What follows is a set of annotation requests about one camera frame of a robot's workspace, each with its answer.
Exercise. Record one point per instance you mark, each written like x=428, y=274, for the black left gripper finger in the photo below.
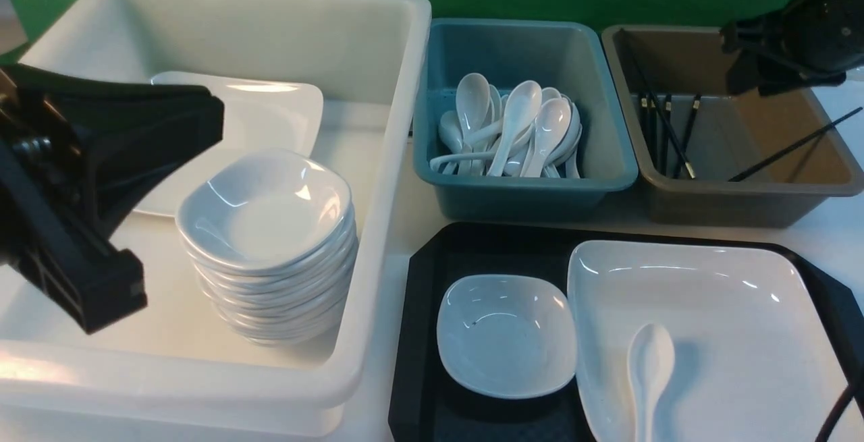
x=77, y=156

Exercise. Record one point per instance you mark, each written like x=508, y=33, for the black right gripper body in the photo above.
x=806, y=43

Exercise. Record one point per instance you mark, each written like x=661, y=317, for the black chopstick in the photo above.
x=651, y=130
x=665, y=134
x=675, y=143
x=688, y=131
x=780, y=154

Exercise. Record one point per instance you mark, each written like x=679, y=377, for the white square rice plate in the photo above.
x=742, y=334

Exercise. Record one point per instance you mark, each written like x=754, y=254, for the white ceramic spoon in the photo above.
x=650, y=364

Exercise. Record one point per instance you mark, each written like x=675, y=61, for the small white bowl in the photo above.
x=507, y=336

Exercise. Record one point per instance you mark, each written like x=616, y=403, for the white square plate in tub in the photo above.
x=259, y=114

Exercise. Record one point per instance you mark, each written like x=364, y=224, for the black chopstick in bin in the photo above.
x=665, y=134
x=688, y=131
x=651, y=130

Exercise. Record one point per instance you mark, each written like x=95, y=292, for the brown plastic bin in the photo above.
x=731, y=133

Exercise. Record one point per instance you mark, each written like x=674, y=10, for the stack of white bowls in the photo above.
x=273, y=239

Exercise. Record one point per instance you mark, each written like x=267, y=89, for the large white plastic tub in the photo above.
x=176, y=360

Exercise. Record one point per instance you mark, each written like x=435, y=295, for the white spoon in bin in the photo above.
x=521, y=108
x=551, y=126
x=472, y=105

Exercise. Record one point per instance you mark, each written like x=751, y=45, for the teal plastic bin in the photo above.
x=565, y=55

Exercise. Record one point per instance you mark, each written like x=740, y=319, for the black serving tray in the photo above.
x=427, y=405

